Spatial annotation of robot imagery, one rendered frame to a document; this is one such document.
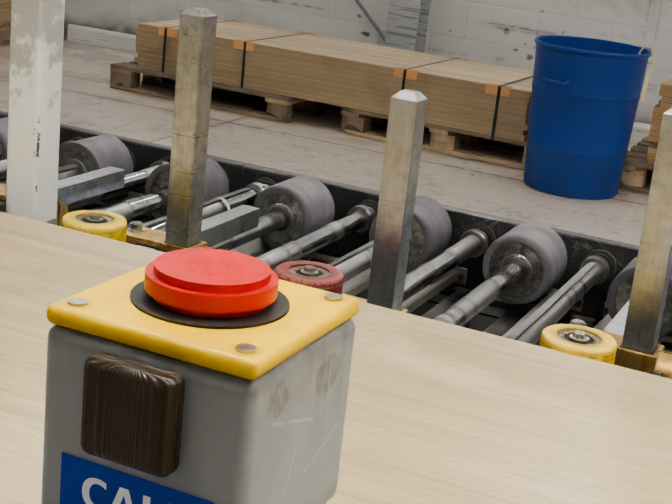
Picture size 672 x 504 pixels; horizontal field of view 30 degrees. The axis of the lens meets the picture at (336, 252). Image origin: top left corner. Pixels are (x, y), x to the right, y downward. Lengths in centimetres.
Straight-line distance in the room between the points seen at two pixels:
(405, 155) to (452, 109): 507
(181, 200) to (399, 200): 31
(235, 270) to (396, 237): 117
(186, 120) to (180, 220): 14
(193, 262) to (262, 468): 7
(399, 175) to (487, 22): 636
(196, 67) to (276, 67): 538
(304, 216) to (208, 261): 165
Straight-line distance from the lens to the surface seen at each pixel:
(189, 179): 166
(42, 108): 163
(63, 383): 37
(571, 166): 598
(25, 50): 162
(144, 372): 35
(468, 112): 655
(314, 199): 205
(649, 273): 146
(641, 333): 148
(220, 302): 36
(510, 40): 783
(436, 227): 200
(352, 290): 194
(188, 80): 164
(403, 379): 119
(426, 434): 108
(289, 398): 36
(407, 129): 151
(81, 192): 198
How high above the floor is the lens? 135
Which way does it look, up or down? 17 degrees down
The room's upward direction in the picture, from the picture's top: 6 degrees clockwise
